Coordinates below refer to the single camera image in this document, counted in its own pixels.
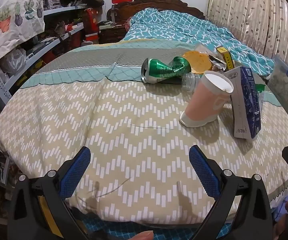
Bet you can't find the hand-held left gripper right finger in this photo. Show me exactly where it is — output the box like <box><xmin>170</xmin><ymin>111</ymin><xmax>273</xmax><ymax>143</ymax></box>
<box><xmin>188</xmin><ymin>145</ymin><xmax>274</xmax><ymax>240</ymax></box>

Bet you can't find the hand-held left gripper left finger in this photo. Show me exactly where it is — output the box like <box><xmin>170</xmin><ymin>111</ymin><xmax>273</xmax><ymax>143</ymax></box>
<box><xmin>8</xmin><ymin>146</ymin><xmax>92</xmax><ymax>240</ymax></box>

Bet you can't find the orange snack packet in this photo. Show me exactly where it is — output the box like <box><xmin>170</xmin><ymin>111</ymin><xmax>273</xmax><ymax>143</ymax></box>
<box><xmin>183</xmin><ymin>51</ymin><xmax>213</xmax><ymax>74</ymax></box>

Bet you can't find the person's left hand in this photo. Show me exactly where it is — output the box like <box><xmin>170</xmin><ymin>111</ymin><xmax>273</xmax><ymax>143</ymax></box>
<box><xmin>126</xmin><ymin>231</ymin><xmax>154</xmax><ymax>240</ymax></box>

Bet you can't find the pink paper cup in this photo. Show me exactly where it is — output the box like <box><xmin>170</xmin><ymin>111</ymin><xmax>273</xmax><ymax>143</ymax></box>
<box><xmin>179</xmin><ymin>70</ymin><xmax>234</xmax><ymax>127</ymax></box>

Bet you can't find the blue and white carton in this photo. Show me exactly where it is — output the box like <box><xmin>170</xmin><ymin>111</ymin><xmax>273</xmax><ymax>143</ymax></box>
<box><xmin>224</xmin><ymin>66</ymin><xmax>262</xmax><ymax>140</ymax></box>

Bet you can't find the clear plastic storage box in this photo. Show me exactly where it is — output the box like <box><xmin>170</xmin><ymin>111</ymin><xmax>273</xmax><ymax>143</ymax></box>
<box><xmin>266</xmin><ymin>25</ymin><xmax>288</xmax><ymax>105</ymax></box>

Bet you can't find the clear glass jar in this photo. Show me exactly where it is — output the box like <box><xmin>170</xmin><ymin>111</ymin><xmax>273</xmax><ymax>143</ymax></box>
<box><xmin>181</xmin><ymin>72</ymin><xmax>204</xmax><ymax>92</ymax></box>

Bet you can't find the crushed green drink can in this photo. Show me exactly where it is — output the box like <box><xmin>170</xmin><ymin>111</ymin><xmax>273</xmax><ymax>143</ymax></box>
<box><xmin>141</xmin><ymin>56</ymin><xmax>192</xmax><ymax>84</ymax></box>

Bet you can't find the crumpled foil wrapper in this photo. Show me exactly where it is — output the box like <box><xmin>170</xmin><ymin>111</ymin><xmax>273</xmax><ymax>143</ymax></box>
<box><xmin>208</xmin><ymin>52</ymin><xmax>228</xmax><ymax>73</ymax></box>

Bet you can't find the small yellow box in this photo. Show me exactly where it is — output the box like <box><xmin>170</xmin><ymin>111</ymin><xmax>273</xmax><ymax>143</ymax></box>
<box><xmin>216</xmin><ymin>46</ymin><xmax>235</xmax><ymax>70</ymax></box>

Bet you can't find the white plastic bag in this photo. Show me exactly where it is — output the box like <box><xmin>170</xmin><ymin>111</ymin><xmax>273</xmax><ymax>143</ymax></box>
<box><xmin>5</xmin><ymin>49</ymin><xmax>27</xmax><ymax>74</ymax></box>

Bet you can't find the teal patterned quilt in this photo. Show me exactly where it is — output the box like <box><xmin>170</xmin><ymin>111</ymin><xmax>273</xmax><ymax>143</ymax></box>
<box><xmin>123</xmin><ymin>8</ymin><xmax>277</xmax><ymax>77</ymax></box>

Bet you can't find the beige leaf print curtain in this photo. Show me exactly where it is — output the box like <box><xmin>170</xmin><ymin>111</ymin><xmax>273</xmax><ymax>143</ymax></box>
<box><xmin>206</xmin><ymin>0</ymin><xmax>288</xmax><ymax>63</ymax></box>

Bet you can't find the plant printed white cloth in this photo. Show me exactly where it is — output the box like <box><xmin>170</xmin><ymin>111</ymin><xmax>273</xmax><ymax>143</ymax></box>
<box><xmin>0</xmin><ymin>0</ymin><xmax>46</xmax><ymax>64</ymax></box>

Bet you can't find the grey metal shelf rack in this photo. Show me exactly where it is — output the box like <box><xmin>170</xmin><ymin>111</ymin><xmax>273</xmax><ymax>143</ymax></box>
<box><xmin>0</xmin><ymin>5</ymin><xmax>87</xmax><ymax>100</ymax></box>

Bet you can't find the carved wooden headboard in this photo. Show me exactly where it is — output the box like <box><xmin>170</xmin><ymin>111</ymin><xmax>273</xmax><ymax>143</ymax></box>
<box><xmin>106</xmin><ymin>0</ymin><xmax>206</xmax><ymax>44</ymax></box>

